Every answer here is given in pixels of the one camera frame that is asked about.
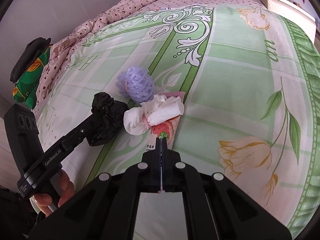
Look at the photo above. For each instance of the purple foam net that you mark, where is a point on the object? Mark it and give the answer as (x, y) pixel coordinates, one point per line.
(136, 82)

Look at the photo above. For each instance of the pink packet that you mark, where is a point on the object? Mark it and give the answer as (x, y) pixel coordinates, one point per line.
(163, 128)

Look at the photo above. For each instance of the black plastic bag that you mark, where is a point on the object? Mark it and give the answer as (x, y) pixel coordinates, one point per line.
(110, 120)

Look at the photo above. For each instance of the white tissue wad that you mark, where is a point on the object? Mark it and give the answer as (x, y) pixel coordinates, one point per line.
(135, 122)

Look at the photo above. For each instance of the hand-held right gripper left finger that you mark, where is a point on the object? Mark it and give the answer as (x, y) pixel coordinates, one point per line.
(150, 160)

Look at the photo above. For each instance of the black cloth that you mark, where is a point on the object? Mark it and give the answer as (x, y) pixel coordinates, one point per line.
(27, 55)

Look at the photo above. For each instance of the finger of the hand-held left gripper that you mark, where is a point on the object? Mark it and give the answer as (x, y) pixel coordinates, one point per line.
(85, 130)

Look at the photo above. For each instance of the person's left hand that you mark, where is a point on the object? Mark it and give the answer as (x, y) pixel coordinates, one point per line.
(66, 185)

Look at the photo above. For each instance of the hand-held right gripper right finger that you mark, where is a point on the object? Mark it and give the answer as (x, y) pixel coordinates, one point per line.
(172, 160)

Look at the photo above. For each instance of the pink dotted quilt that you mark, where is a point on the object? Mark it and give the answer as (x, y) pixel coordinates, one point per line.
(105, 15)

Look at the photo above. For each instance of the rolled white tissue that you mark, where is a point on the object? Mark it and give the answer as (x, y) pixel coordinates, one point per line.
(165, 110)

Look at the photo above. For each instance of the white nightstand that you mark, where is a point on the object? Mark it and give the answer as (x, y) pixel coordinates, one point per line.
(287, 10)

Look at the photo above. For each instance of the green floral blanket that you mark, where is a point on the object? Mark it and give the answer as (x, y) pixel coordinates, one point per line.
(225, 92)

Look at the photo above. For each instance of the green leaf print cushion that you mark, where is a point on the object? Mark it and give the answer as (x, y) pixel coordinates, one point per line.
(27, 80)

